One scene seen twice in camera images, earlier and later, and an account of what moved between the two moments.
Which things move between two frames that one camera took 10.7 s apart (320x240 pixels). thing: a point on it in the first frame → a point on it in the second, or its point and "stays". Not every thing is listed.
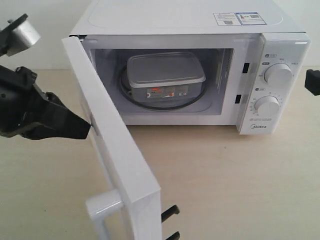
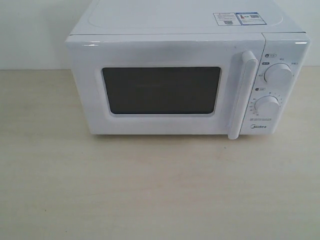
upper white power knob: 278,75 stays
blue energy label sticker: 250,18 stays
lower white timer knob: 267,106 stays
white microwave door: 128,207 → 173,84
